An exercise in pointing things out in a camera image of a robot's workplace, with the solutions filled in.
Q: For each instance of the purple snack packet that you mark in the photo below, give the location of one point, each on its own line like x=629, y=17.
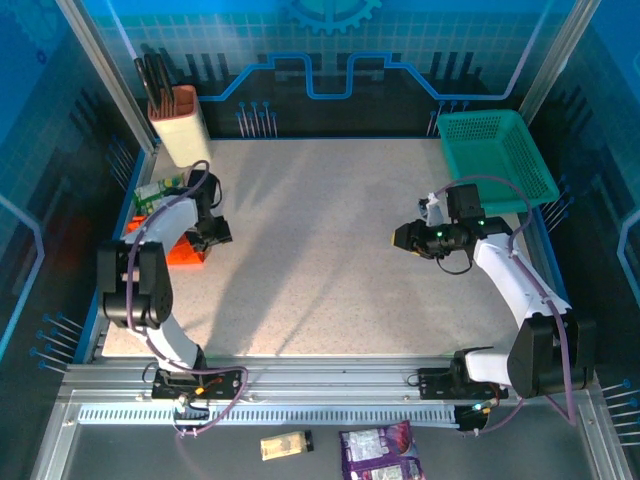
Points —
x=380, y=450

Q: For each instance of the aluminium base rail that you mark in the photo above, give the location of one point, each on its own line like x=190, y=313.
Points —
x=330, y=375

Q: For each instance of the teal plastic basket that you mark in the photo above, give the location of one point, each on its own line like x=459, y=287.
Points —
x=485, y=150

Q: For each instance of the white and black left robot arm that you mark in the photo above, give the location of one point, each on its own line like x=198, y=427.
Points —
x=170, y=220

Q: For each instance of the aluminium frame post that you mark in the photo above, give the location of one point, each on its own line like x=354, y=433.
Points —
x=555, y=60
x=100, y=70

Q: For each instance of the beige knife block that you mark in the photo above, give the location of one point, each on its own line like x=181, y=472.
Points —
x=182, y=130

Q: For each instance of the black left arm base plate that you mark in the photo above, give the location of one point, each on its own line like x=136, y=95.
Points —
x=225, y=385

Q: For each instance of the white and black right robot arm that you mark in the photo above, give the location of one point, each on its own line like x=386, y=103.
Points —
x=505, y=275

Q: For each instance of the orange t-shirt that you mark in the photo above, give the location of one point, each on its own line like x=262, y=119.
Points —
x=185, y=257

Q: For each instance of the green snack packet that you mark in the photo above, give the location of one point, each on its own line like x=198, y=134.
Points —
x=152, y=192

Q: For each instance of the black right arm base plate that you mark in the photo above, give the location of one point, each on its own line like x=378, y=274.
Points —
x=432, y=382

